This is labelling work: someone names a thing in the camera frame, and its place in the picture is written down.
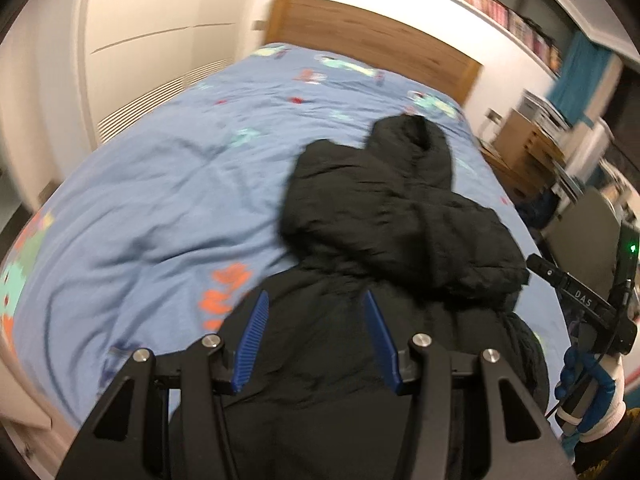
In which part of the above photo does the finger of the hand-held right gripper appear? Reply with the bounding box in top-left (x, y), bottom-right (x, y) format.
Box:
top-left (526, 254), bottom-right (613, 321)

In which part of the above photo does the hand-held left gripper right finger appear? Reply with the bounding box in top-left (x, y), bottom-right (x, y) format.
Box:
top-left (361, 290), bottom-right (578, 480)

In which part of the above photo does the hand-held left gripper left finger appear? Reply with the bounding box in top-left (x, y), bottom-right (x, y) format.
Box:
top-left (55, 290), bottom-right (271, 480)

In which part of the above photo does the black puffer jacket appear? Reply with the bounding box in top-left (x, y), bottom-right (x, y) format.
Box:
top-left (167, 115), bottom-right (551, 480)

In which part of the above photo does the person's right forearm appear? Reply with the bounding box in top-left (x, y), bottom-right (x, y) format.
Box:
top-left (575, 405), bottom-right (640, 478)

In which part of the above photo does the person's right hand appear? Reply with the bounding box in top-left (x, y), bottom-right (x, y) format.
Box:
top-left (555, 347), bottom-right (626, 442)

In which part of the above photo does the wooden nightstand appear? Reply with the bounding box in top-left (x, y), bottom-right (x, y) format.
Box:
top-left (480, 109), bottom-right (568, 201)

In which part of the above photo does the blue printed duvet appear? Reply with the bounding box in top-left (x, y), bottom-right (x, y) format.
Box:
top-left (0, 42), bottom-right (576, 436)

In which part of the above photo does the teal curtain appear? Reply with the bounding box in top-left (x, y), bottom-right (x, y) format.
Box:
top-left (547, 30), bottom-right (623, 123)

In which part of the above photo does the wooden headboard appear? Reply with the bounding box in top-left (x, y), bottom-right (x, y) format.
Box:
top-left (263, 0), bottom-right (483, 106)

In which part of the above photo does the white wall vent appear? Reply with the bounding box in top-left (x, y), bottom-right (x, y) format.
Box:
top-left (97, 57), bottom-right (236, 143)

